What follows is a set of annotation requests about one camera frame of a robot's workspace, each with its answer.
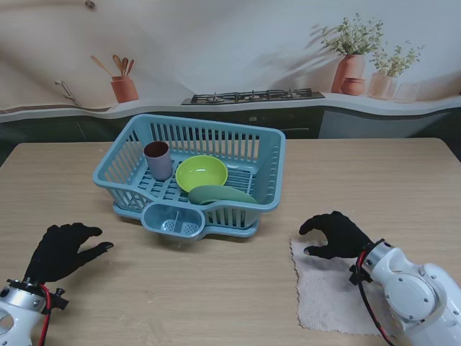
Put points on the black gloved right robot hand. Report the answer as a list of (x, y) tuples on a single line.
[(338, 236)]

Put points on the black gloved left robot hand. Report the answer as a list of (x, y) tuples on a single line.
[(57, 252)]

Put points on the beige wiping cloth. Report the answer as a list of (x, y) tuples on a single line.
[(320, 299)]

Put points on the pale green plate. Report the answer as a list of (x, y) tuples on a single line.
[(223, 196)]

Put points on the purple plastic cup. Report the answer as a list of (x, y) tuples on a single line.
[(160, 162)]

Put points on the lime green bowl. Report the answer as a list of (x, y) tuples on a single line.
[(201, 173)]

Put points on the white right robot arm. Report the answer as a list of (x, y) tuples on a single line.
[(414, 295)]

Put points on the blue plastic dish rack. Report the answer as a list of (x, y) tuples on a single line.
[(245, 173)]

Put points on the printed kitchen backdrop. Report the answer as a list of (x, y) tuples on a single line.
[(230, 54)]

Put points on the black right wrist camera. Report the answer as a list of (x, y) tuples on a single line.
[(358, 275)]

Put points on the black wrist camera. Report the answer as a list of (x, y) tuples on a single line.
[(358, 275), (58, 302)]

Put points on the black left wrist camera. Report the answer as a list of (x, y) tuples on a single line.
[(58, 302)]

